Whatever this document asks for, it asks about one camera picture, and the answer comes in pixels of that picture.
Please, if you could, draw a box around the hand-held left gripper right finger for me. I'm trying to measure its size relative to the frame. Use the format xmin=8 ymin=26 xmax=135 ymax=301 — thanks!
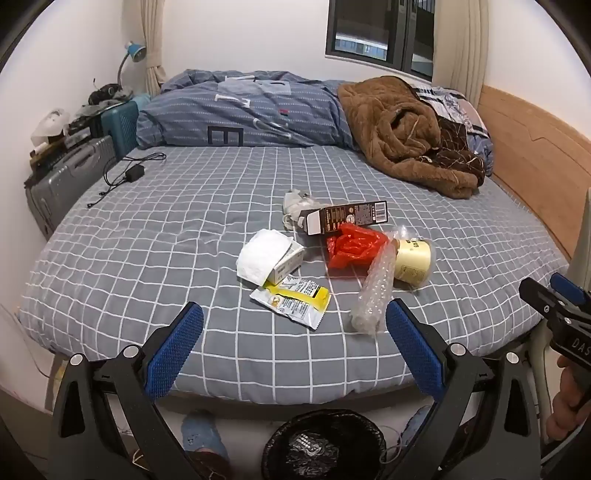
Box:
xmin=385 ymin=298 xmax=543 ymax=480

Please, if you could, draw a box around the blue desk lamp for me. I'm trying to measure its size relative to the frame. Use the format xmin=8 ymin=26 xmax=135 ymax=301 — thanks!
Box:
xmin=116 ymin=41 xmax=147 ymax=90

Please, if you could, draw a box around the dark pile of clothes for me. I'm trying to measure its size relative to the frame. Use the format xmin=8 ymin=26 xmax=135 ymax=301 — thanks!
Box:
xmin=88 ymin=83 xmax=134 ymax=104

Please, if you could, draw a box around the brown fleece blanket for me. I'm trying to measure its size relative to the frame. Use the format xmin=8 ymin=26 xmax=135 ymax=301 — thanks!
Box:
xmin=337 ymin=76 xmax=488 ymax=199

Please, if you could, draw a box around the white cardboard box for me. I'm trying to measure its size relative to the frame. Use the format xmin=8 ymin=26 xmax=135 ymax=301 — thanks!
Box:
xmin=265 ymin=242 xmax=305 ymax=286

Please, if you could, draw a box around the dark framed window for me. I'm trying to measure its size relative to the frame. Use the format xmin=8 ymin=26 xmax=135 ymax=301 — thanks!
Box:
xmin=325 ymin=0 xmax=437 ymax=79

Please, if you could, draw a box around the brown carton box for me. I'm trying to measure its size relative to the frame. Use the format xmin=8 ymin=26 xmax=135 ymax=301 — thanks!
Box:
xmin=298 ymin=200 xmax=389 ymax=236

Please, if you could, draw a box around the bubble wrap roll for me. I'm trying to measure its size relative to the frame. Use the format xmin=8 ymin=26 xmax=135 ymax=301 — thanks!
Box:
xmin=350 ymin=240 xmax=400 ymax=337

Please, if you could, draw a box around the red plastic bag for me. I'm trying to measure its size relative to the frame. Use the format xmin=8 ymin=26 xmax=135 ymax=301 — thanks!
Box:
xmin=325 ymin=223 xmax=389 ymax=270

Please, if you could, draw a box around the patterned pillow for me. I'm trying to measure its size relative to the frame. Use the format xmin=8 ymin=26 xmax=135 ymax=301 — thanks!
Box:
xmin=406 ymin=78 xmax=495 ymax=176

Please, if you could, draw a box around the white rounded object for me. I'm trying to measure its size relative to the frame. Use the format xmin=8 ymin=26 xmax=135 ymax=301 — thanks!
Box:
xmin=32 ymin=107 xmax=70 ymax=139

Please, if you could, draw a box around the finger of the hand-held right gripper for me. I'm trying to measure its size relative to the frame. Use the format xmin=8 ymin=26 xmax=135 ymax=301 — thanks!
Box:
xmin=519 ymin=278 xmax=573 ymax=324
xmin=550 ymin=272 xmax=591 ymax=308

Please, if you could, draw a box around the grey suitcase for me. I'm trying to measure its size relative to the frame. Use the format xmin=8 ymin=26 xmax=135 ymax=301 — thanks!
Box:
xmin=25 ymin=135 xmax=118 ymax=241

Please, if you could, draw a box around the yellow snack packet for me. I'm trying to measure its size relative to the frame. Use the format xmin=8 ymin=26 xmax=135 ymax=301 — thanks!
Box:
xmin=249 ymin=274 xmax=332 ymax=330

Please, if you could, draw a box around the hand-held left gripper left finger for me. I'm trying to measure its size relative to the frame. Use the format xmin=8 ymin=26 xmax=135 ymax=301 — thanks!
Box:
xmin=48 ymin=302 xmax=206 ymax=480

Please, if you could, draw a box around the cream curtain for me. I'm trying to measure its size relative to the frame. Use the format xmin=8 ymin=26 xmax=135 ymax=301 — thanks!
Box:
xmin=141 ymin=0 xmax=167 ymax=95
xmin=431 ymin=0 xmax=490 ymax=112

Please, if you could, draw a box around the trash bin with black bag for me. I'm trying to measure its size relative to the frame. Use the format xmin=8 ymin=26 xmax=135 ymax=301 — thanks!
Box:
xmin=262 ymin=410 xmax=387 ymax=480

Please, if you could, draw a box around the pale grey panel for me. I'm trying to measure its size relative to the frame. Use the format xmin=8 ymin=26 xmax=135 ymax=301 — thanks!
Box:
xmin=571 ymin=185 xmax=591 ymax=273

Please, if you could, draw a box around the black charger with cable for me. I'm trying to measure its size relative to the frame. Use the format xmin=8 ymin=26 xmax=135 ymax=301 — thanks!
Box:
xmin=85 ymin=152 xmax=167 ymax=208

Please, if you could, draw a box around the wooden headboard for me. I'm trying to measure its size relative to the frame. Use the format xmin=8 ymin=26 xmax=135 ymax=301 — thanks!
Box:
xmin=478 ymin=83 xmax=591 ymax=264

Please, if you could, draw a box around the clear plastic bag with string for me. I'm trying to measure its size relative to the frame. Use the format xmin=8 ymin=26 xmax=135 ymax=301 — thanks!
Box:
xmin=283 ymin=189 xmax=331 ymax=232

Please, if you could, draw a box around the white tissue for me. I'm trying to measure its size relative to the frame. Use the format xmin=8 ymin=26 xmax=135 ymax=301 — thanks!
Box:
xmin=236 ymin=228 xmax=293 ymax=284

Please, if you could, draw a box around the blue striped duvet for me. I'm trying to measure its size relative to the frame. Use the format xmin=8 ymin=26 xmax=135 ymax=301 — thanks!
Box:
xmin=136 ymin=69 xmax=365 ymax=151

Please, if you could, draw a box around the blue slipper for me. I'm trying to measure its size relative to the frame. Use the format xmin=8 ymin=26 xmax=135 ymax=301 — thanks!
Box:
xmin=399 ymin=405 xmax=432 ymax=450
xmin=181 ymin=412 xmax=230 ymax=467

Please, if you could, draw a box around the person's right hand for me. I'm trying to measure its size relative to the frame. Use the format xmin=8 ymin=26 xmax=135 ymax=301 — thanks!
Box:
xmin=551 ymin=354 xmax=591 ymax=431

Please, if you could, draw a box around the teal suitcase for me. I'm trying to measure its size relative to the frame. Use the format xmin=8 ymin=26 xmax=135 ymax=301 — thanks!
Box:
xmin=100 ymin=99 xmax=139 ymax=160

